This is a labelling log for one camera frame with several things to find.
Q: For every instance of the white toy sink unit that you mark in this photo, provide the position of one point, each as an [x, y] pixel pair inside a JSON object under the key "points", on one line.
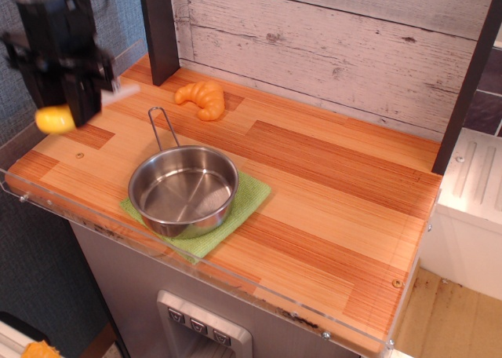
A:
{"points": [[463, 241]]}

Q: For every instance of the clear acrylic guard rail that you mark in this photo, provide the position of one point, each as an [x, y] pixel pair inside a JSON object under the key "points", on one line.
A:
{"points": [[348, 205]]}

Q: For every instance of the dark right shelf post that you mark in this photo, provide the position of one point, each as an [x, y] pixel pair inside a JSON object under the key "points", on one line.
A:
{"points": [[475, 69]]}

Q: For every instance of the orange toy croissant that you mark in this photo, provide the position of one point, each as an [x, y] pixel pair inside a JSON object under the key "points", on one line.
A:
{"points": [[207, 95]]}

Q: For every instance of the grey toy fridge cabinet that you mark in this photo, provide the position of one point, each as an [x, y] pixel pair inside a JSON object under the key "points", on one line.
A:
{"points": [[130, 282]]}

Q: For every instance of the green cloth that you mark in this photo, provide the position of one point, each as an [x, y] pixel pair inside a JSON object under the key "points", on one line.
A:
{"points": [[250, 195]]}

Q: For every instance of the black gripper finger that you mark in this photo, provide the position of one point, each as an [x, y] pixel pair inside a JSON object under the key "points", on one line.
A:
{"points": [[82, 97], [45, 89]]}

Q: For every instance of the dark left shelf post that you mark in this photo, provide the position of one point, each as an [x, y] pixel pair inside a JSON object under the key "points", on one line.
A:
{"points": [[160, 32]]}

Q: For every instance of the yellow handled toy knife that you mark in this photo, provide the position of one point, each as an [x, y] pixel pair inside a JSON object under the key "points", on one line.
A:
{"points": [[58, 119]]}

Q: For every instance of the dark shelf post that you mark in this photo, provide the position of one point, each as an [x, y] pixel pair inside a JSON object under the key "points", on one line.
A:
{"points": [[160, 32], [475, 69]]}

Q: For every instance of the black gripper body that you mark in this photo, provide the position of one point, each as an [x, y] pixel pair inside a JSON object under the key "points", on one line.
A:
{"points": [[59, 39]]}

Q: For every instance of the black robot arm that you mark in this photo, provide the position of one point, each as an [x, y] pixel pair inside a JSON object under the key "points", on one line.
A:
{"points": [[63, 68]]}

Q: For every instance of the silver dispenser button panel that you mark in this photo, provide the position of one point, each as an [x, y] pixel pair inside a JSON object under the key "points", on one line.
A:
{"points": [[200, 326]]}

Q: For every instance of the orange object bottom left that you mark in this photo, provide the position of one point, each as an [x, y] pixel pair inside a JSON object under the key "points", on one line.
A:
{"points": [[40, 350]]}

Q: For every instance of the stainless steel pot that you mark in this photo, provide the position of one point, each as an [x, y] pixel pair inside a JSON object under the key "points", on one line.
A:
{"points": [[184, 191]]}

